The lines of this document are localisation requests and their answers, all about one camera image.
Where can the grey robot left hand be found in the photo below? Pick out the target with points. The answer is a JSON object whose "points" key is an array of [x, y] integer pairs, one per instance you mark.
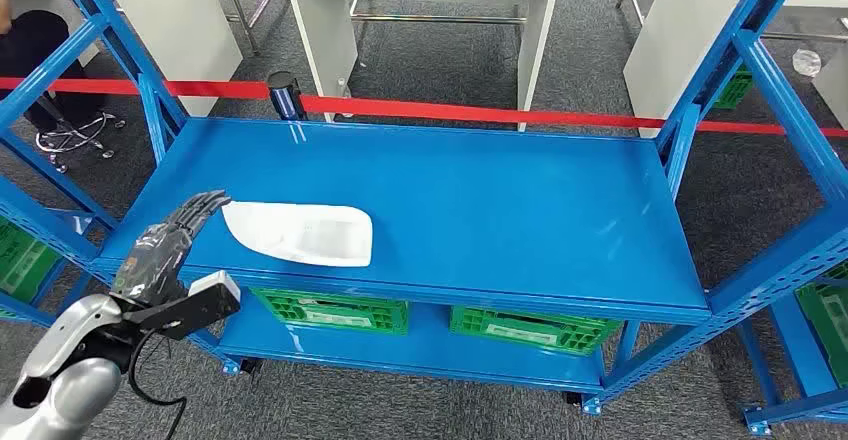
{"points": [[156, 258]]}

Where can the white plastic shell part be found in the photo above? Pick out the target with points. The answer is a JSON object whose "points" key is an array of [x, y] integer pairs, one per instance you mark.
{"points": [[298, 232]]}

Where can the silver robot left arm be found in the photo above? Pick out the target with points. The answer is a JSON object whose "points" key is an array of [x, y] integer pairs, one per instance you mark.
{"points": [[73, 331]]}

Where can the green plastic crate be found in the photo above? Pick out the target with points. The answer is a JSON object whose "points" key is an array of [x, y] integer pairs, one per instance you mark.
{"points": [[23, 265], [331, 314], [735, 89], [530, 331], [828, 318]]}

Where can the chrome office chair base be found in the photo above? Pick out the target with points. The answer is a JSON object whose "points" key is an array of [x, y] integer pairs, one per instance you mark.
{"points": [[69, 137]]}

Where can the white office desk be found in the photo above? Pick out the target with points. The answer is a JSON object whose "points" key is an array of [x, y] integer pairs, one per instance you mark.
{"points": [[179, 33], [318, 33], [669, 59]]}

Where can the person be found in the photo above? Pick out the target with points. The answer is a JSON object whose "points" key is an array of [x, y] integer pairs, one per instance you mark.
{"points": [[33, 53]]}

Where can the clear plastic bottle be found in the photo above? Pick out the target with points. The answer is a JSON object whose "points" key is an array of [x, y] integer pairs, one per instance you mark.
{"points": [[342, 87]]}

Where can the red barrier belt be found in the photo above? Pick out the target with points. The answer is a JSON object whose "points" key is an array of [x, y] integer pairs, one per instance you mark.
{"points": [[464, 112]]}

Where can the crumpled clear plastic bag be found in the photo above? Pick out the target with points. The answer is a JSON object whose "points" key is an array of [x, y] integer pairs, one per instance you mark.
{"points": [[806, 62]]}

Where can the black chrome stanchion post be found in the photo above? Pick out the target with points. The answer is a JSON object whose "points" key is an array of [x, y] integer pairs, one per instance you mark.
{"points": [[285, 99]]}

